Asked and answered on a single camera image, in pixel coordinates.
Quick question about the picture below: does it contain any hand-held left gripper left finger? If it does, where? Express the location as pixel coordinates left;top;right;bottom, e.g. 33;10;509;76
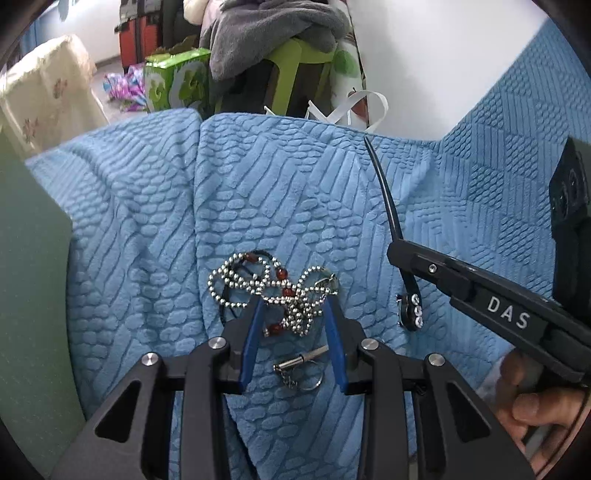
51;298;266;480

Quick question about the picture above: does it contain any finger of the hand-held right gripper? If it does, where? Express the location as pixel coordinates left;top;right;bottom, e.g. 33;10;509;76
389;240;476;315

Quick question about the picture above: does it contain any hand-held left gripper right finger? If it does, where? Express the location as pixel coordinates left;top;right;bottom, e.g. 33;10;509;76
325;298;534;480

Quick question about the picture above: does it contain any silver ball chain necklace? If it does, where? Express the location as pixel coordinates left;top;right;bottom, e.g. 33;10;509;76
208;253;341;342

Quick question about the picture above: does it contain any black rhinestone hair stick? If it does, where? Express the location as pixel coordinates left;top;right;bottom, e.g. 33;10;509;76
364;136;423;332

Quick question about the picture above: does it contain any black cord red bead necklace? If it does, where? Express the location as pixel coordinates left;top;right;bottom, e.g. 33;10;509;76
221;249;297;337

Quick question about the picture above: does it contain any pale green cardboard box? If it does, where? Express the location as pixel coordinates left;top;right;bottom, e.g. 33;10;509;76
0;127;89;464

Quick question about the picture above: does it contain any person's right hand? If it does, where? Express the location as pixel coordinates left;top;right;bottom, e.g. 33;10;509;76
496;348;589;472

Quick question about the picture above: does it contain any blue textured blanket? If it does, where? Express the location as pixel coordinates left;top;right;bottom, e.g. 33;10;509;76
193;18;591;480

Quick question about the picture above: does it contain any blue textured covered chair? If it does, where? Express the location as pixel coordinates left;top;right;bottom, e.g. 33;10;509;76
25;108;262;480

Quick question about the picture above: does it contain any green plastic stool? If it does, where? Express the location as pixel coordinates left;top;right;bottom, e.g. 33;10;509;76
257;38;343;117

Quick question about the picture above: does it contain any green printed carton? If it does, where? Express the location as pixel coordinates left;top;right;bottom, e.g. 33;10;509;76
143;47;214;114

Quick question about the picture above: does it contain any grey fleece blanket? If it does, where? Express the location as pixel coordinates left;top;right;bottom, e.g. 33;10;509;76
198;0;352;95

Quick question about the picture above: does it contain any red suitcase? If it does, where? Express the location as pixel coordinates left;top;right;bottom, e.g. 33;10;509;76
118;0;163;66

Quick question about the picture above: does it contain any small silver keychain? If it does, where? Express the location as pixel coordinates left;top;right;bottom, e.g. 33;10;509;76
273;345;329;392

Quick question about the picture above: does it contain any white bag with handles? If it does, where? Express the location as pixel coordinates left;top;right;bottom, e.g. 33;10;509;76
263;90;389;136

